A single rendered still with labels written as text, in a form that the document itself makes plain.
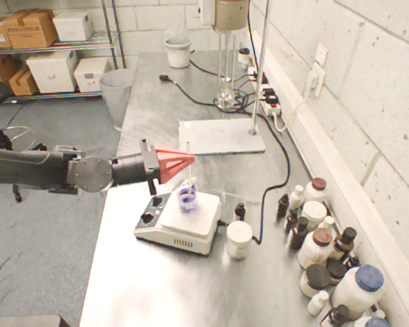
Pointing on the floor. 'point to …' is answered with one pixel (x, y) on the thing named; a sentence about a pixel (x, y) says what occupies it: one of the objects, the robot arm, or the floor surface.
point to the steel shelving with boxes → (54, 26)
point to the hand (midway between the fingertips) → (190, 158)
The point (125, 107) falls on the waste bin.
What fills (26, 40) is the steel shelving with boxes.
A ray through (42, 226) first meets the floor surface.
